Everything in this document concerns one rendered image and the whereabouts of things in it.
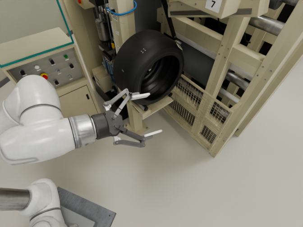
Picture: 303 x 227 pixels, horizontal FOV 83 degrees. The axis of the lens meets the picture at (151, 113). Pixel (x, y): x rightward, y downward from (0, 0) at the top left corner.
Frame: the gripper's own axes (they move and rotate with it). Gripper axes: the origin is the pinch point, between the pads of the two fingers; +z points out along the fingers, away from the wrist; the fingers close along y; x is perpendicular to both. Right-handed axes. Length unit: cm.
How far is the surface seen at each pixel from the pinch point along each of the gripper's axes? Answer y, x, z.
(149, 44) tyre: -49, -32, 33
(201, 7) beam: -51, -3, 52
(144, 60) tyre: -40, -36, 27
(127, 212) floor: 76, -138, 14
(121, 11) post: -80, -40, 25
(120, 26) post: -75, -49, 25
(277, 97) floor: 12, -94, 286
